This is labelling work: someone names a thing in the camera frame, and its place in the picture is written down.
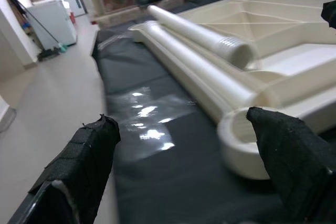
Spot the white cabinet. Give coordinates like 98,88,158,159
26,0,78,49

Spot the cross-shaped clear tape patch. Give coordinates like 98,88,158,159
115,86,196,159

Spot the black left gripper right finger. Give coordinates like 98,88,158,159
246,106,336,224

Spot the white plastic children table top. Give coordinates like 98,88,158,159
128,0,336,180

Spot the black table cloth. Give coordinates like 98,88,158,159
90,0,336,224

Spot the black floor cable bundle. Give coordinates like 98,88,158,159
38,47,61,62

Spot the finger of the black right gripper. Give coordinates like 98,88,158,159
320,0,336,30

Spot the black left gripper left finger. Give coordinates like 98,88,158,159
28,113,121,224

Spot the white appliance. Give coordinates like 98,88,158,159
59,0,88,18

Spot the beige quilted cover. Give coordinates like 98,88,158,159
91,0,190,27

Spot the white plastic table leg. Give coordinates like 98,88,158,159
146,5,254,69

